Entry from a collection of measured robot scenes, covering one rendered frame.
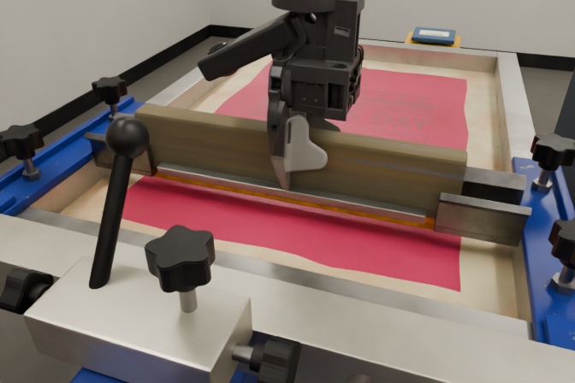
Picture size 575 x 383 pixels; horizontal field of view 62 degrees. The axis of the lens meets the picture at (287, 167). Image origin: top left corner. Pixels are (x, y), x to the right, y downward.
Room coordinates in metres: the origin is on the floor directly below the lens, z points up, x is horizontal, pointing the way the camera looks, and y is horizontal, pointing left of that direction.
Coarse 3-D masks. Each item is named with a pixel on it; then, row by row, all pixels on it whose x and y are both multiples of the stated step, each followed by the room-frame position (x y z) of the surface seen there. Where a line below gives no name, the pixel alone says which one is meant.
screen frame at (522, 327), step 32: (416, 64) 0.99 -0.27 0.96; (448, 64) 0.97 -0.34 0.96; (480, 64) 0.95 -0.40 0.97; (512, 64) 0.90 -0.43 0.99; (160, 96) 0.74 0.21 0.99; (192, 96) 0.78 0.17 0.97; (512, 96) 0.74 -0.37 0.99; (512, 128) 0.62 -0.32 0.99; (64, 192) 0.48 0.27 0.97; (64, 224) 0.40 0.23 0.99; (96, 224) 0.40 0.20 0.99; (224, 256) 0.35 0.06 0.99; (512, 256) 0.39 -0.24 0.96; (320, 288) 0.31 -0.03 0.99; (352, 288) 0.31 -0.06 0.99; (384, 288) 0.31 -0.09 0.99; (448, 320) 0.27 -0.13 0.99; (480, 320) 0.27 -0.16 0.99; (512, 320) 0.27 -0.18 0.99
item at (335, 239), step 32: (448, 96) 0.82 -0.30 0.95; (448, 128) 0.69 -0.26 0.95; (288, 224) 0.44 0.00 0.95; (320, 224) 0.44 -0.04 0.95; (352, 224) 0.44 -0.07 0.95; (384, 224) 0.44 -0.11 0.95; (320, 256) 0.39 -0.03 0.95; (352, 256) 0.39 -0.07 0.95; (384, 256) 0.39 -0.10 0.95; (416, 256) 0.39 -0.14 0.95; (448, 256) 0.39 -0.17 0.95; (448, 288) 0.34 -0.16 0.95
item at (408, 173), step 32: (160, 128) 0.52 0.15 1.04; (192, 128) 0.50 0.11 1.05; (224, 128) 0.49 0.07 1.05; (256, 128) 0.48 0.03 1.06; (160, 160) 0.52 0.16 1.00; (192, 160) 0.50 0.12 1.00; (224, 160) 0.49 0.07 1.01; (256, 160) 0.48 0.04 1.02; (352, 160) 0.44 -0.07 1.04; (384, 160) 0.43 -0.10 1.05; (416, 160) 0.42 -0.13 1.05; (448, 160) 0.41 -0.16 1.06; (352, 192) 0.44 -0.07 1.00; (384, 192) 0.43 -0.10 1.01; (416, 192) 0.42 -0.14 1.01; (448, 192) 0.41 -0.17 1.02
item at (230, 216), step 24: (264, 72) 0.95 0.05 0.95; (240, 96) 0.82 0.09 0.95; (144, 192) 0.51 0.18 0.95; (168, 192) 0.51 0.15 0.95; (192, 192) 0.51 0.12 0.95; (216, 192) 0.51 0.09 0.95; (144, 216) 0.46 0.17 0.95; (168, 216) 0.46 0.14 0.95; (192, 216) 0.46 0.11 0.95; (216, 216) 0.46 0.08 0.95; (240, 216) 0.46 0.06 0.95; (264, 216) 0.46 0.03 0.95; (240, 240) 0.41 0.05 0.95; (264, 240) 0.41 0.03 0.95
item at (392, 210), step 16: (176, 176) 0.50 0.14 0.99; (192, 176) 0.49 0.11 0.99; (208, 176) 0.48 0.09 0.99; (224, 176) 0.48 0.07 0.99; (240, 176) 0.48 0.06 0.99; (272, 192) 0.46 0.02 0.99; (288, 192) 0.45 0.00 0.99; (304, 192) 0.45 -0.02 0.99; (320, 192) 0.45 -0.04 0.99; (352, 208) 0.43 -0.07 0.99; (368, 208) 0.42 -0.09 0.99; (384, 208) 0.42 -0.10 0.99; (400, 208) 0.42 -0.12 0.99; (416, 208) 0.42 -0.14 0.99
